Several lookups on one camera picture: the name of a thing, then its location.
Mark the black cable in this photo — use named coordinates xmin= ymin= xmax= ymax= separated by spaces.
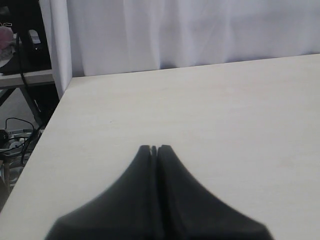
xmin=13 ymin=32 xmax=45 ymax=131

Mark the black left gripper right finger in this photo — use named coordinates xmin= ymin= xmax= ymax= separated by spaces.
xmin=156 ymin=145 xmax=273 ymax=240

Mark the grey side table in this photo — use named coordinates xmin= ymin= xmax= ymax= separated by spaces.
xmin=0 ymin=69 xmax=55 ymax=125

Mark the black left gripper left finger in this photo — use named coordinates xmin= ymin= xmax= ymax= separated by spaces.
xmin=45 ymin=145 xmax=157 ymax=240

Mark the white curtain backdrop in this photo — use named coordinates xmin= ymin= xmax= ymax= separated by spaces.
xmin=39 ymin=0 xmax=320 ymax=96

